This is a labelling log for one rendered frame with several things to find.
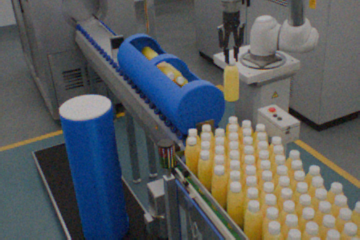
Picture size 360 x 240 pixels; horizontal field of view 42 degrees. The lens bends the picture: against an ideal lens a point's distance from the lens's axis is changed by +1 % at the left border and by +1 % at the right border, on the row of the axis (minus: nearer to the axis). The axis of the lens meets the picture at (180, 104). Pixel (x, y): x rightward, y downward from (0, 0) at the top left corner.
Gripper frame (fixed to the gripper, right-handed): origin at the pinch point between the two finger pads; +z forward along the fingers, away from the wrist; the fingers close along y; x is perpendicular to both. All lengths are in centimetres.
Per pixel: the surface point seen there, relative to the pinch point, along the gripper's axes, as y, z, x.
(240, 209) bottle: 23, 43, 50
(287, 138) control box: -18.0, 37.9, 20.2
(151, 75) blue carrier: 24, 21, -46
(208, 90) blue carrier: 6.6, 20.1, -11.2
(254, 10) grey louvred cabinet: -133, 39, -201
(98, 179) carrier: 60, 75, -45
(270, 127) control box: -14.4, 35.2, 11.5
